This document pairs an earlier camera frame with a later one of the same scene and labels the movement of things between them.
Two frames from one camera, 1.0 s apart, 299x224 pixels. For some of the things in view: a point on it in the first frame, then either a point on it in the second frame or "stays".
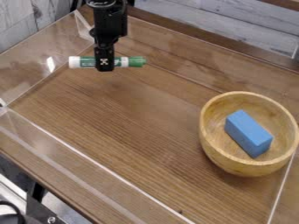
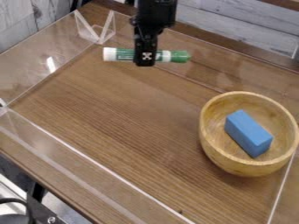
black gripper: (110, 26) → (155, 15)
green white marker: (123, 62) → (165, 56)
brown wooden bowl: (273, 116) stays
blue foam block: (248, 133) stays
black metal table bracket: (39, 213) stays
